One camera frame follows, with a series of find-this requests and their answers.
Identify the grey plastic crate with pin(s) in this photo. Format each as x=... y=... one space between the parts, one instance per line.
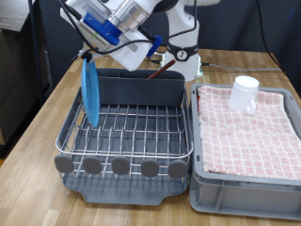
x=250 y=197

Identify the grey plastic drain tray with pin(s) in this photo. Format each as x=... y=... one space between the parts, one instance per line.
x=125 y=194

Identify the wooden shelf board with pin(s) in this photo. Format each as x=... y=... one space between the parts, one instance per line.
x=12 y=12

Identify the blue plastic plate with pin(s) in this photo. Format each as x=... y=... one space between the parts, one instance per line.
x=91 y=94

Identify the black metal pole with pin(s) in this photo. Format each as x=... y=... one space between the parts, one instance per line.
x=35 y=47

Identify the pink checked towel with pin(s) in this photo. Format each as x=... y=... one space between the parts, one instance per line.
x=250 y=141

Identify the white mug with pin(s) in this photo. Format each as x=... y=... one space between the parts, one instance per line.
x=241 y=94

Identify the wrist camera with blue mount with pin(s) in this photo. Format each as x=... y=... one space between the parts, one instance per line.
x=100 y=28

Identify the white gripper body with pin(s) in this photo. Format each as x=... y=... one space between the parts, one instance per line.
x=131 y=53

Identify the dark grey cutlery caddy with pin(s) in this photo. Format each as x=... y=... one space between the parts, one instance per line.
x=141 y=91

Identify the red-brown wooden spoon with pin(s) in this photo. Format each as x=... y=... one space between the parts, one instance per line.
x=161 y=71

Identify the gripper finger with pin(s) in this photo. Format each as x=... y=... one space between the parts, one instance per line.
x=82 y=57
x=89 y=57

